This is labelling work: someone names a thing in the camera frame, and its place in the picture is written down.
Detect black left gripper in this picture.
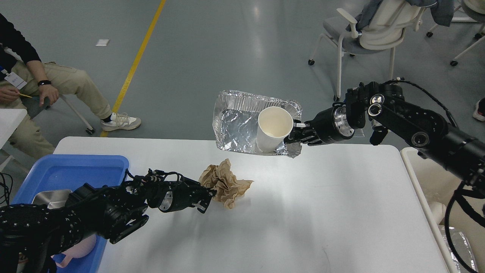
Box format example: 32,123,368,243
158,181,217,213

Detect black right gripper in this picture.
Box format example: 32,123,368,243
284,106,355,146

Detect brown paper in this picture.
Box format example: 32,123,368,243
199,158,253,209

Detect cream paper cup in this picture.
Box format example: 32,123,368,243
256,107,293,153

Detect aluminium foil tray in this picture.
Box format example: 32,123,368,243
212,90,302,158

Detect pink mug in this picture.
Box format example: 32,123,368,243
56,234,97,268

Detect square steel tray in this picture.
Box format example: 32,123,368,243
32,189,72,209

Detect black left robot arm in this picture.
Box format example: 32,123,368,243
0,169,217,273

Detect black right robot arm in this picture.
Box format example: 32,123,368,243
284,79,485,273

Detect person left hand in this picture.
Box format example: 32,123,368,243
38,84,59,107

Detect person right hand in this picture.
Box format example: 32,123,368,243
0,86,20,104

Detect white office chair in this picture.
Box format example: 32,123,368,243
308,0,426,102

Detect blue plastic tray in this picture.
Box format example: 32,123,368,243
11,154,130,273

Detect white cup in bin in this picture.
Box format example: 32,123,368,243
428,201,447,225

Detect person in blue sweater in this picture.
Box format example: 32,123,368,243
472,98,485,122

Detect grey jacket on chair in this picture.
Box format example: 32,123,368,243
355,0,454,31

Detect foil tray in bin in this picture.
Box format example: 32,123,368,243
438,225,478,273

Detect white side table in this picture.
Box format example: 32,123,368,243
0,108,29,173

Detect person in black sweater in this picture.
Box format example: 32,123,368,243
0,13,142,160

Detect black cables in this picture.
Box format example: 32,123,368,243
0,171,14,207

